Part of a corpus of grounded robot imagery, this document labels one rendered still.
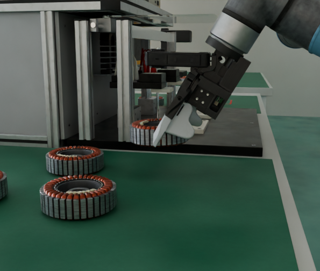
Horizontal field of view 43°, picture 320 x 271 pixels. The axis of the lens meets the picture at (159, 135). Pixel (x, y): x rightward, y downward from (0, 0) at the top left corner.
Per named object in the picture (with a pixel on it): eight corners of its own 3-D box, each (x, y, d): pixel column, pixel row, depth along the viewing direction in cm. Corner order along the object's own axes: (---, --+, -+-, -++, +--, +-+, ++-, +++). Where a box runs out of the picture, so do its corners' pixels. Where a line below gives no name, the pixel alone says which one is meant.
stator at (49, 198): (40, 198, 66) (38, 176, 65) (109, 191, 69) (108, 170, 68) (42, 226, 55) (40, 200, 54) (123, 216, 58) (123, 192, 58)
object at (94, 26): (153, 38, 154) (153, 30, 154) (95, 31, 95) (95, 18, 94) (149, 38, 155) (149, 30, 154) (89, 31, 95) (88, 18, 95)
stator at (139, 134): (194, 135, 81) (193, 117, 80) (184, 149, 70) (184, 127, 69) (139, 135, 83) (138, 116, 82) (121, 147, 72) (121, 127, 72)
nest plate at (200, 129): (208, 123, 121) (208, 120, 120) (203, 134, 106) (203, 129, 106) (158, 122, 124) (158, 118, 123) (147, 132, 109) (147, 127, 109)
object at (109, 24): (118, 33, 106) (118, 16, 105) (111, 31, 100) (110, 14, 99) (101, 33, 107) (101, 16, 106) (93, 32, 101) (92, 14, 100)
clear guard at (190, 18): (240, 42, 117) (240, 20, 116) (238, 40, 94) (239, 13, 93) (129, 42, 124) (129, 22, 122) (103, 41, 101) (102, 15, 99)
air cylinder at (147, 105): (158, 112, 144) (158, 96, 143) (153, 115, 137) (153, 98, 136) (144, 111, 145) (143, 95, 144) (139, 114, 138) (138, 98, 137)
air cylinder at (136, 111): (141, 123, 121) (141, 105, 120) (134, 128, 114) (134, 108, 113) (125, 123, 122) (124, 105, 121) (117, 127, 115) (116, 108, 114)
